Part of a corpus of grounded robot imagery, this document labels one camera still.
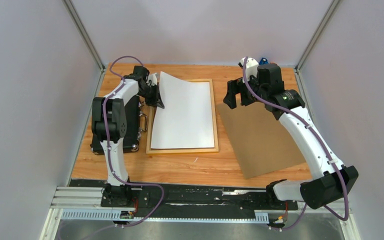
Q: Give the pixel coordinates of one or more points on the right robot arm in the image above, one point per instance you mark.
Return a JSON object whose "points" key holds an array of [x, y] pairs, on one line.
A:
{"points": [[331, 180]]}

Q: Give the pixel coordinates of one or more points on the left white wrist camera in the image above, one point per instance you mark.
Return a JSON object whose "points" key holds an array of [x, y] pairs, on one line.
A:
{"points": [[152, 79]]}

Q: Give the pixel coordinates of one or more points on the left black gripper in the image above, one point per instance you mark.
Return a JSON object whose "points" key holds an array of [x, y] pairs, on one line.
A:
{"points": [[157, 96]]}

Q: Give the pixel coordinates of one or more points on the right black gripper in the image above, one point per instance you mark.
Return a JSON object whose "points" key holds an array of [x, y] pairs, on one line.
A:
{"points": [[234, 87]]}

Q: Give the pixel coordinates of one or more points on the blue green toy blocks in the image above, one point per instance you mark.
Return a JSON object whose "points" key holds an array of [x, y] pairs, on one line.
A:
{"points": [[263, 61]]}

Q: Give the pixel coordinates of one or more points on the brown backing board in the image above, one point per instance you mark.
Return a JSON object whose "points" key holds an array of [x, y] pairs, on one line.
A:
{"points": [[260, 143]]}

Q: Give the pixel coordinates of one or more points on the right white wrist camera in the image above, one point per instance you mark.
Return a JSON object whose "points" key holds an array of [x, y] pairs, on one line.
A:
{"points": [[251, 68]]}

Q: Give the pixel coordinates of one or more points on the wooden picture frame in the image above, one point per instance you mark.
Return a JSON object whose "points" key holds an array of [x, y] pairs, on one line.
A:
{"points": [[151, 117]]}

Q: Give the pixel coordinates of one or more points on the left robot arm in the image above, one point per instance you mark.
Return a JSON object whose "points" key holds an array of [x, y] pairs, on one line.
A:
{"points": [[118, 189]]}

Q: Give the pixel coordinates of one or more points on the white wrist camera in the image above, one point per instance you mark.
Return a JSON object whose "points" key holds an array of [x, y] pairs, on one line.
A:
{"points": [[251, 68], [152, 79]]}

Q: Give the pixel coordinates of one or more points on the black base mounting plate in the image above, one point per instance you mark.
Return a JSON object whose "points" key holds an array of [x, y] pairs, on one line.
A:
{"points": [[187, 202]]}

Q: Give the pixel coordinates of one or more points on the photo print board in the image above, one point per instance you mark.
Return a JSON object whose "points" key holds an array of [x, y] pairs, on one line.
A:
{"points": [[186, 121]]}

